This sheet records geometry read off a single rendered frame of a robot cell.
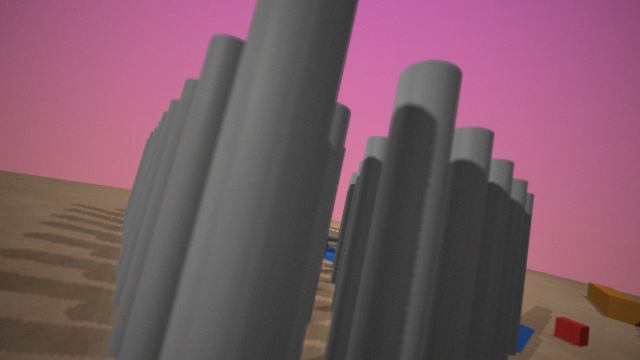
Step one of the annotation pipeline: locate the orange-brown rectangular block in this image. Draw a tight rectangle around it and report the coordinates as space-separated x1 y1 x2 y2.
588 282 640 327

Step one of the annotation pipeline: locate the red rectangular block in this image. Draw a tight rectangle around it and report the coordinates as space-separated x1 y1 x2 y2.
554 317 589 347

